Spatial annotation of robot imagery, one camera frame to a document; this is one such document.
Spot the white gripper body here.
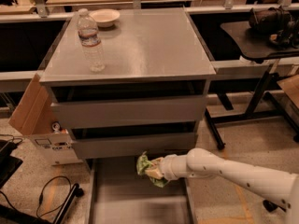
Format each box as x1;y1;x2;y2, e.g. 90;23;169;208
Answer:
159;155;189;181

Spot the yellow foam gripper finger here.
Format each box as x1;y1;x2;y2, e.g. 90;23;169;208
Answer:
145;158;164;179

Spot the green jalapeno chip bag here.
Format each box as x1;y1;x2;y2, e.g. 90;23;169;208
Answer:
136;152;169;188

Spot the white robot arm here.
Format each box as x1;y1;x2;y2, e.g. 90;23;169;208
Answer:
142;148;299;224

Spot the grey middle drawer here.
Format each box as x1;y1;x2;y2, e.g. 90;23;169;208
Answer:
72;133;197;159

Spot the open grey bottom drawer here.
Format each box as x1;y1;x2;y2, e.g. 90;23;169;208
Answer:
86;155;195;224

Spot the grey top drawer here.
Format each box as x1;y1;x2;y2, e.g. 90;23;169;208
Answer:
51;95;206;129

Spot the grey drawer cabinet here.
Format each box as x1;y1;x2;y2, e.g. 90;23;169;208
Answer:
39;7;217;161

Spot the black bag on table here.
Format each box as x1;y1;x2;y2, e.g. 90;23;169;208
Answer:
249;7;299;49

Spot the cardboard box with items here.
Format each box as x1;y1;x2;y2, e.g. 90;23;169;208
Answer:
8;75;81;165

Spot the black side table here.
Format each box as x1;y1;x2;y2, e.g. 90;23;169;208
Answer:
205;21;299;150

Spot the black equipment at left edge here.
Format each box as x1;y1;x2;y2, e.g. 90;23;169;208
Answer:
0;134;23;188

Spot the black stand base left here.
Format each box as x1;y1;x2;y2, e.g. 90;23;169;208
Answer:
0;183;84;224

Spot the clear plastic water bottle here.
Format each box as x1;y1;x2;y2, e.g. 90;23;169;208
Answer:
77;8;105;73

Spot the white ceramic bowl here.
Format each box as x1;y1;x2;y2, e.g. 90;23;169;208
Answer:
90;9;120;28

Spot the black cable on floor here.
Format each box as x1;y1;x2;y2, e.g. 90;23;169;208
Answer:
36;175;73;220

